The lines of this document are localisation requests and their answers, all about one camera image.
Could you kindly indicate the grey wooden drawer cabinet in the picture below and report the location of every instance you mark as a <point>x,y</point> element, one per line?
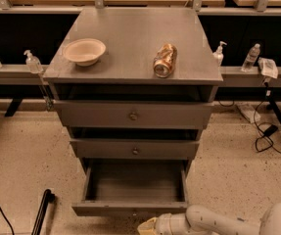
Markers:
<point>133,37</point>

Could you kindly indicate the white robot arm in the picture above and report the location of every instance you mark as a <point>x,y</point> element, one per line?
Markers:
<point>198,220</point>

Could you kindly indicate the white crumpled cloth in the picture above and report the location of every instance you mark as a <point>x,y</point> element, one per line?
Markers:
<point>268,68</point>

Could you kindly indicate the clear pump sanitizer bottle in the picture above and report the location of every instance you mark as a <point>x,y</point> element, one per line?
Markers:
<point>33,62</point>
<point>218,53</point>

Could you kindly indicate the clear pump sanitizer bottle right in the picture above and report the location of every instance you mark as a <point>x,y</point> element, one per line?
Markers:
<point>218,53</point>

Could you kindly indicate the white power strip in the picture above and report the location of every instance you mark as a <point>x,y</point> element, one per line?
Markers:
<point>249,113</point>

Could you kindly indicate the clear pump sanitizer bottle left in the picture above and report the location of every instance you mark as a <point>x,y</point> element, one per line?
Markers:
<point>33,62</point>

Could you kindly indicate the grey middle drawer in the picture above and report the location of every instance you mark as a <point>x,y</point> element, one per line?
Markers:
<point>135,149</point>

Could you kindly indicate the crushed orange soda can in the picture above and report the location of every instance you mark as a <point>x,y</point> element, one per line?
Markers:
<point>165,61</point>

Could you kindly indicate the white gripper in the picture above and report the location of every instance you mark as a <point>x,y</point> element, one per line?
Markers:
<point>164,225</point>

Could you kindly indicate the beige paper bowl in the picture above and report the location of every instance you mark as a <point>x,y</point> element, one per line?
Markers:
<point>84,52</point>

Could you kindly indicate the grey drawer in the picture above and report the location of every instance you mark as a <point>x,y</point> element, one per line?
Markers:
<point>133,188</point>
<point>120,114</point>
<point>135,149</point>

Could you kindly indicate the grey top drawer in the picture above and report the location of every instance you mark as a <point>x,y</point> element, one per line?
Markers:
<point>120,114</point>

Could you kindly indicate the black tripod leg left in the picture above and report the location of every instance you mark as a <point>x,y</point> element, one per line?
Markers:
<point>47,198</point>

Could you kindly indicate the clear plastic water bottle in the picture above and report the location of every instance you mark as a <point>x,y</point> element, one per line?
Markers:
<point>251,58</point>

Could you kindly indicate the grey bottom drawer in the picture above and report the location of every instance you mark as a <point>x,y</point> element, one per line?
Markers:
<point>133,188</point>

